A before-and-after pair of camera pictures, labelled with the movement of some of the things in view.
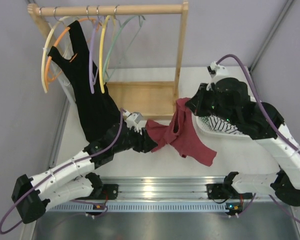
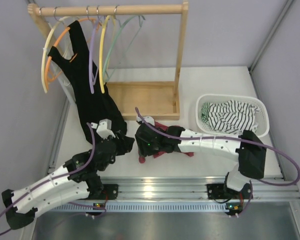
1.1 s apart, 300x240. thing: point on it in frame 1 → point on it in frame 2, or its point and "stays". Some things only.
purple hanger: [92, 79] stays
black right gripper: [195, 103] → [144, 150]
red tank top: [180, 135] → [142, 159]
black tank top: [98, 110] stays
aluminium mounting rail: [162, 188] stays
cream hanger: [43, 74] stays
